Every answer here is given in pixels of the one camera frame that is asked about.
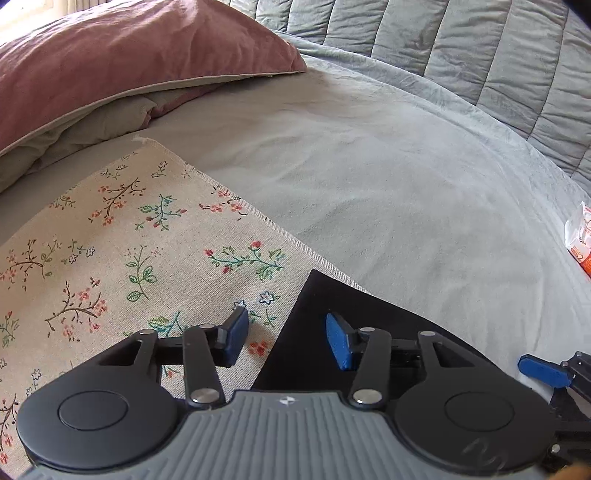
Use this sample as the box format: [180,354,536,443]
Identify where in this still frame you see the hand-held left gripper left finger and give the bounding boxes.
[95,307,250,411]

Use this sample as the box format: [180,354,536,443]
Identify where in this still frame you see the floral printed cloth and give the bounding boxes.
[0,137,370,478]

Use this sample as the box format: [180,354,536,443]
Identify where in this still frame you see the orange and white packet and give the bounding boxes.
[564,201,591,278]

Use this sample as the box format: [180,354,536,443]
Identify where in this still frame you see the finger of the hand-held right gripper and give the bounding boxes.
[517,351,591,389]

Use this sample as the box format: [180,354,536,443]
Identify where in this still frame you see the black pants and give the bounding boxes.
[253,270,551,403]

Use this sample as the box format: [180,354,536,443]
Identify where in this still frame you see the grey quilted blanket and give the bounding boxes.
[253,0,591,180]

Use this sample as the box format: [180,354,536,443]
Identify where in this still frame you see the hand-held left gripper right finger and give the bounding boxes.
[326,313,482,409]

